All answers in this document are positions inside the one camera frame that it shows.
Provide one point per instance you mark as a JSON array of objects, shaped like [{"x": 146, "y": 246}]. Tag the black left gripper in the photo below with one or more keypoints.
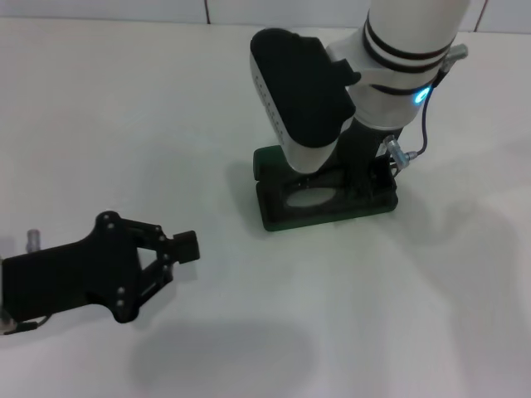
[{"x": 62, "y": 273}]

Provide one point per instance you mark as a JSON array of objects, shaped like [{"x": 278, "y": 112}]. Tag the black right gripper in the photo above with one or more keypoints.
[{"x": 361, "y": 145}]

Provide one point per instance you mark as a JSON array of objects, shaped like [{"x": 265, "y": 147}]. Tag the green glasses case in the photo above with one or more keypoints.
[{"x": 323, "y": 217}]

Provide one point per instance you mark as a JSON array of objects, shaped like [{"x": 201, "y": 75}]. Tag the black glasses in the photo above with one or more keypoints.
[{"x": 309, "y": 198}]

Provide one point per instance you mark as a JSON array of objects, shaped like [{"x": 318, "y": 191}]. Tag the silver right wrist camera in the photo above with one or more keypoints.
[{"x": 303, "y": 83}]

